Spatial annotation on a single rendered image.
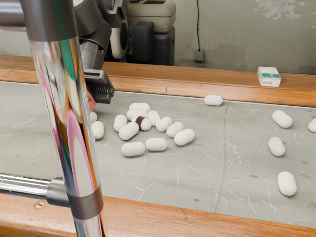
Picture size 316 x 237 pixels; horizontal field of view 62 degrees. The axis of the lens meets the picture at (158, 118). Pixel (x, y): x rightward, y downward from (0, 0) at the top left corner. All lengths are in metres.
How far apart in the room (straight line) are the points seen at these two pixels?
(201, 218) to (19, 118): 0.37
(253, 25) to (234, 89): 1.93
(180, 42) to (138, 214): 2.26
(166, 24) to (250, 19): 1.28
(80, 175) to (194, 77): 0.45
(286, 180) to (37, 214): 0.28
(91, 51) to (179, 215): 0.29
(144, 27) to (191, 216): 0.94
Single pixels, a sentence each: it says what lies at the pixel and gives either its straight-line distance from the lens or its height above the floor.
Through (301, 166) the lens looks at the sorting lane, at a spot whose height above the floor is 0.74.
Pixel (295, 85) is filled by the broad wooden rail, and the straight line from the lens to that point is 0.60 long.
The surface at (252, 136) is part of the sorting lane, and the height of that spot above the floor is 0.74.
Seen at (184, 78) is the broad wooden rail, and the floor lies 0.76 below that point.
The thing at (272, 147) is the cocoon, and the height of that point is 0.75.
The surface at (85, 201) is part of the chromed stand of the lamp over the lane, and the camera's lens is 0.19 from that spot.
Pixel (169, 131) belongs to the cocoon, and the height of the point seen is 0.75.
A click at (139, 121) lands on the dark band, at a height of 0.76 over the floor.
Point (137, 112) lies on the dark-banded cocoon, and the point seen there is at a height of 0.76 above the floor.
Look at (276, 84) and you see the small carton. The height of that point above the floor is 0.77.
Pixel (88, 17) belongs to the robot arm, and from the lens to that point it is 0.42.
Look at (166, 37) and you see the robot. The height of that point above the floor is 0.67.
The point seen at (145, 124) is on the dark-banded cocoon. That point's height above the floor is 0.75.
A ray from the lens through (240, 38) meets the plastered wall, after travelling 2.48.
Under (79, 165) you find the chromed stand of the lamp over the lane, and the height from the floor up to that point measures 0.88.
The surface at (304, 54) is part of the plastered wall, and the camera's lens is 2.64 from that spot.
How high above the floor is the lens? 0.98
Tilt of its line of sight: 31 degrees down
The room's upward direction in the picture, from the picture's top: straight up
